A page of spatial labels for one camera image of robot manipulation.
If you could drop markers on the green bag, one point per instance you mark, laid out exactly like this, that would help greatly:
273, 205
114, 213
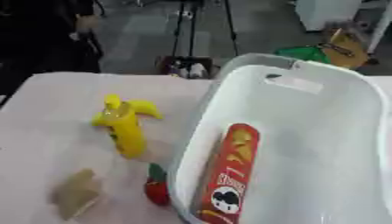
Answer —
303, 54

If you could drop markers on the person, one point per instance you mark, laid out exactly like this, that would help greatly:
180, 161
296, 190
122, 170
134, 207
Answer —
41, 35

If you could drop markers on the black tripod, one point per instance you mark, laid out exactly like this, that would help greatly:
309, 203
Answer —
193, 26

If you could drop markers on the white plastic bin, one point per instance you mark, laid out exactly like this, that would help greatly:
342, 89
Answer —
316, 122

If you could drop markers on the red strawberry toy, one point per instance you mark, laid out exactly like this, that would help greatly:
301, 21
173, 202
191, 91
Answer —
157, 189

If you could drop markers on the white cabinet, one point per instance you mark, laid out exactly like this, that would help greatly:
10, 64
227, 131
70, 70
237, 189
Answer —
326, 13

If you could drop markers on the red chip can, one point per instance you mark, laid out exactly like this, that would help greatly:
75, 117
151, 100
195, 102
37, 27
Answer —
232, 175

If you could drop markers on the yellow peeled banana toy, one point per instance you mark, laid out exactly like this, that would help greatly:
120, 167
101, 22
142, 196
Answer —
125, 128

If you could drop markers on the tan cardboard box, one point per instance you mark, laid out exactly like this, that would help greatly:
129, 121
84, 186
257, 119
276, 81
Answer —
347, 48

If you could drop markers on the dark box on floor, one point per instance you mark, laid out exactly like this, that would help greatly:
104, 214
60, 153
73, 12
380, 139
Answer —
188, 67

